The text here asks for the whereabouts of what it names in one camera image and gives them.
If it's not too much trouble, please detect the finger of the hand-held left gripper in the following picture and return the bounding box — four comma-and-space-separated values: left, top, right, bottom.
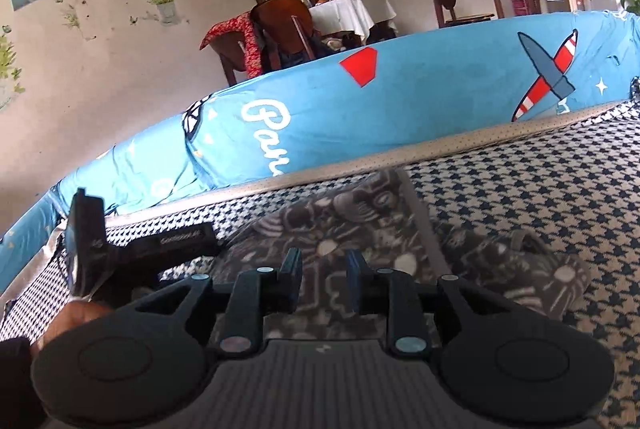
197, 223, 222, 262

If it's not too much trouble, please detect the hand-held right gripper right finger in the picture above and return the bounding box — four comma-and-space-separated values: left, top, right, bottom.
345, 249, 511, 358

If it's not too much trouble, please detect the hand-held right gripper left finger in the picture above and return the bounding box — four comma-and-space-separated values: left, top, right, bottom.
135, 248, 304, 358

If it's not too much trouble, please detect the grey doodle-print fleece jacket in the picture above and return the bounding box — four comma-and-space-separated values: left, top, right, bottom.
210, 166, 593, 340

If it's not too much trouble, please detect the person's left forearm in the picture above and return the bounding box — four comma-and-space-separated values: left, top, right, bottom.
0, 338, 37, 429

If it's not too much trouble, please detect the person's left hand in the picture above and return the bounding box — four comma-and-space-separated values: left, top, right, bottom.
30, 300, 116, 360

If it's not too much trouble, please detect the blue cartoon-print sofa cover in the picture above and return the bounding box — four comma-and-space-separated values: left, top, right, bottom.
0, 9, 640, 250

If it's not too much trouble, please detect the houndstooth sofa seat cover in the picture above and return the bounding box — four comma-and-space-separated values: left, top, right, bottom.
0, 102, 640, 429

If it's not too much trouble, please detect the red floral cloth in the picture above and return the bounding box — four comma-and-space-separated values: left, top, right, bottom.
200, 12, 263, 80

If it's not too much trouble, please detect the dark wooden dining chair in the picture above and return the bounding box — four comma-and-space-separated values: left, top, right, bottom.
220, 0, 321, 85

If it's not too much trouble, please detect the dining table with white tablecloth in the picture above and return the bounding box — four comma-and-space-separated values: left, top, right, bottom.
307, 0, 398, 45

